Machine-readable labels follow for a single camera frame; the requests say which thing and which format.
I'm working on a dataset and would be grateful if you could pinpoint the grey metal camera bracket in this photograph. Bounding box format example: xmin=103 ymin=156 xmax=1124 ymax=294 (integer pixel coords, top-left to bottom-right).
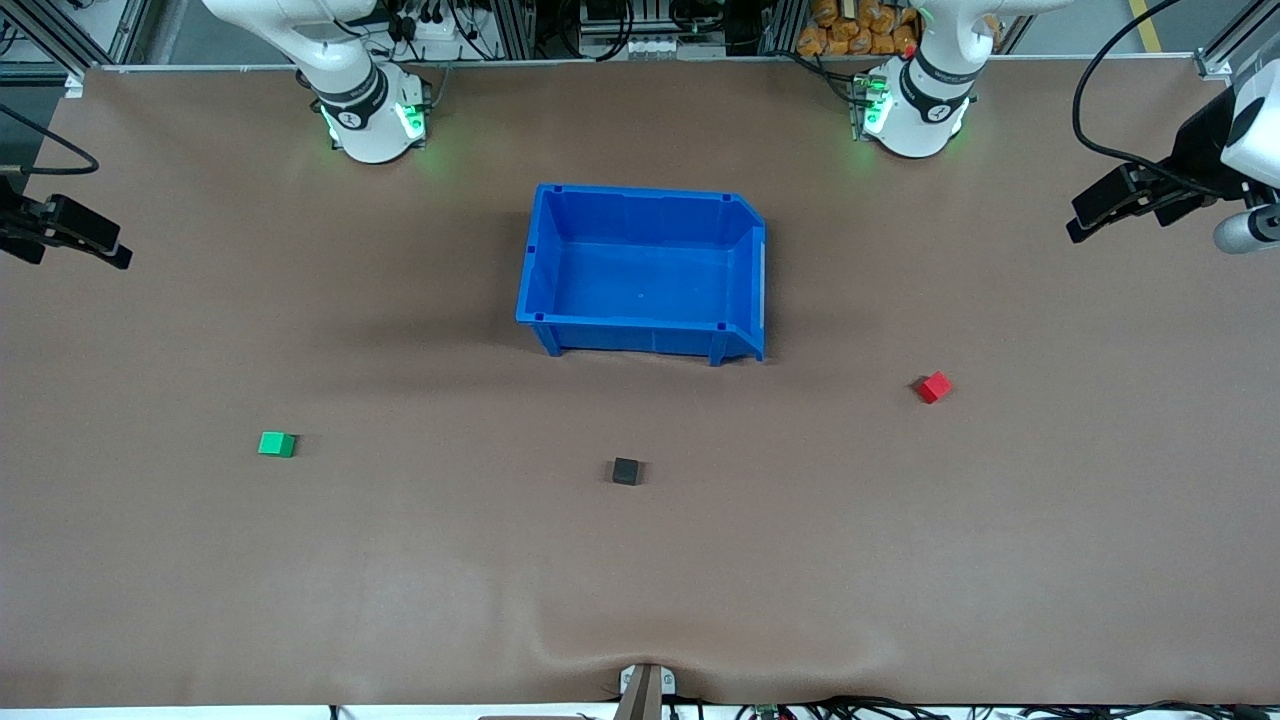
xmin=617 ymin=662 xmax=678 ymax=720

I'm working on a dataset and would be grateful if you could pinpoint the brown table mat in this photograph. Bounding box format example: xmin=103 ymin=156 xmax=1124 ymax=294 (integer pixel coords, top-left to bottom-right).
xmin=0 ymin=55 xmax=1280 ymax=709

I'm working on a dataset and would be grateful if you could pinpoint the aluminium frame strut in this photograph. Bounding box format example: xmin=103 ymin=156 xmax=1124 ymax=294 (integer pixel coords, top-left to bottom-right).
xmin=1195 ymin=0 xmax=1280 ymax=81
xmin=0 ymin=0 xmax=151 ymax=96

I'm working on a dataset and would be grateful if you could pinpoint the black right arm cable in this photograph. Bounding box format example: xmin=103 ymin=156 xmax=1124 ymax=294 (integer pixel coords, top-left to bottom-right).
xmin=0 ymin=103 xmax=101 ymax=176

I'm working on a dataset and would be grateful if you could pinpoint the orange packets pile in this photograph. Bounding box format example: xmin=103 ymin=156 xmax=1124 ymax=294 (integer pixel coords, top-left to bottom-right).
xmin=797 ymin=0 xmax=923 ymax=58

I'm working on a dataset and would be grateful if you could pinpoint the white power strip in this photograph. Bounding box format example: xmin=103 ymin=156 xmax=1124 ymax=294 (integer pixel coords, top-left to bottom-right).
xmin=395 ymin=5 xmax=471 ymax=63

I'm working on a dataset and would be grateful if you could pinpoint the blue plastic storage bin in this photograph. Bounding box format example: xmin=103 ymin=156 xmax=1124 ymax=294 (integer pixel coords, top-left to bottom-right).
xmin=515 ymin=182 xmax=769 ymax=367

